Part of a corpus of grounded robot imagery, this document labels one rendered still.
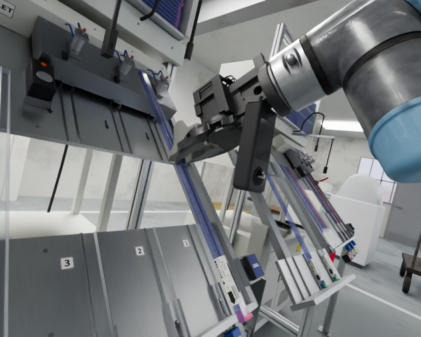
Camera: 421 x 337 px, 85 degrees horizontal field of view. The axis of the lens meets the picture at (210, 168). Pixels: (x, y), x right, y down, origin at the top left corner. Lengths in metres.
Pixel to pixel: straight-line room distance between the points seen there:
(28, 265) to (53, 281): 0.03
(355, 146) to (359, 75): 9.13
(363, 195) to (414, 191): 4.92
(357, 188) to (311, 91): 3.94
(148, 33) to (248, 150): 0.62
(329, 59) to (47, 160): 3.83
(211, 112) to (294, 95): 0.11
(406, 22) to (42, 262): 0.45
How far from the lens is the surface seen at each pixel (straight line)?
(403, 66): 0.25
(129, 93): 0.63
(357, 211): 4.16
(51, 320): 0.35
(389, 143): 0.24
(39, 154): 3.91
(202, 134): 0.32
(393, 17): 0.29
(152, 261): 0.43
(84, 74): 0.59
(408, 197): 9.02
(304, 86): 0.29
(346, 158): 9.35
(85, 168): 1.21
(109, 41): 0.46
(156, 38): 0.85
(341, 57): 0.28
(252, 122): 0.30
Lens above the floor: 0.99
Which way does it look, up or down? 1 degrees down
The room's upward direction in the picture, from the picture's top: 13 degrees clockwise
